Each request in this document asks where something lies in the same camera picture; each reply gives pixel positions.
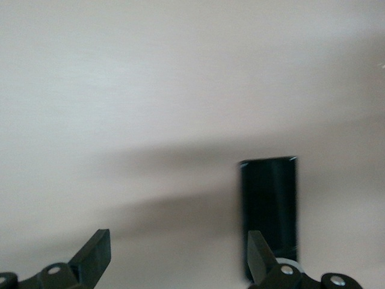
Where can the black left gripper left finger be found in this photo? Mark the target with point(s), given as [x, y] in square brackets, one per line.
[90, 259]

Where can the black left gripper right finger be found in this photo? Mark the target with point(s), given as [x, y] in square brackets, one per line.
[261, 265]

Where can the tall black smartphone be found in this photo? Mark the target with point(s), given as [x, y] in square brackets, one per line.
[267, 195]

